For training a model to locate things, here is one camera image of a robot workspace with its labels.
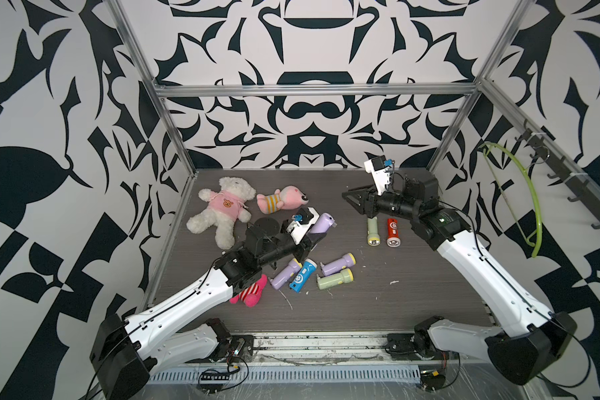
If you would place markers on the pink striped plush toy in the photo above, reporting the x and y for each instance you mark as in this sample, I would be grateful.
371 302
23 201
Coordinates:
288 198

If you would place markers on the purple flashlight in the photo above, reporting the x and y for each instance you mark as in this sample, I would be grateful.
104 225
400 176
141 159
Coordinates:
293 267
323 224
346 261

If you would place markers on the black hook rack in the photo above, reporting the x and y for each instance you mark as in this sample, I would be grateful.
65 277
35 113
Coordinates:
563 169

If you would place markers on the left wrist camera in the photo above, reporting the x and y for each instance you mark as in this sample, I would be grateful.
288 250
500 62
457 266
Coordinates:
301 222

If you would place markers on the blue flashlight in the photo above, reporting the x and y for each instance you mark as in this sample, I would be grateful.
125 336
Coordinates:
308 268

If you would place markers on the green flashlight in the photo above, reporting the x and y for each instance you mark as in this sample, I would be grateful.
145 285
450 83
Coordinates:
343 277
373 237

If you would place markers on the white teddy pink shirt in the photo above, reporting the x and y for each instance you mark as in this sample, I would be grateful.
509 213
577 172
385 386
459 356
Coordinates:
223 210

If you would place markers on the red flashlight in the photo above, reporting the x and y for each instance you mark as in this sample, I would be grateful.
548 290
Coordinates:
393 238

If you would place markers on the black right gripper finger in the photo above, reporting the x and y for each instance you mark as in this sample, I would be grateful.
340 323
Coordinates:
360 191
357 201

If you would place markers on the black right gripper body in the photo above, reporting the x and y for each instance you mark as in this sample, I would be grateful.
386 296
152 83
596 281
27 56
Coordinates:
372 209

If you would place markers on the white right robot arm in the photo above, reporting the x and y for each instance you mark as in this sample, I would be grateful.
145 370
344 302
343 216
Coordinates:
529 337

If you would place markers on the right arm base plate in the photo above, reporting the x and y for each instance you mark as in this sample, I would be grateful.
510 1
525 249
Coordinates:
410 345

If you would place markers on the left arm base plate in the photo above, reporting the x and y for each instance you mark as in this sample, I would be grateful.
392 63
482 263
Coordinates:
240 346

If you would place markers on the glasses doll plush toy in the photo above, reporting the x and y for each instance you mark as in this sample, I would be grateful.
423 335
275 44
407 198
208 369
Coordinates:
252 295

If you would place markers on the green curved tube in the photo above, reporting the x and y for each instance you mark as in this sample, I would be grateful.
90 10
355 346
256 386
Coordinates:
517 189

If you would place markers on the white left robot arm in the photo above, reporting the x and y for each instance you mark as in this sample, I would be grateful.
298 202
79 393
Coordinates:
128 351

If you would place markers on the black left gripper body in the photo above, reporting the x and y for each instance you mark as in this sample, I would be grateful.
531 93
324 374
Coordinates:
299 251

